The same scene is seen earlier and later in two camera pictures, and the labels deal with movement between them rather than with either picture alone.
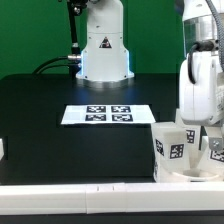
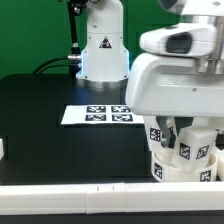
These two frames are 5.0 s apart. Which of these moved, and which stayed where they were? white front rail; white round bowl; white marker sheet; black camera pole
Moved: white round bowl
Stayed: white front rail; black camera pole; white marker sheet
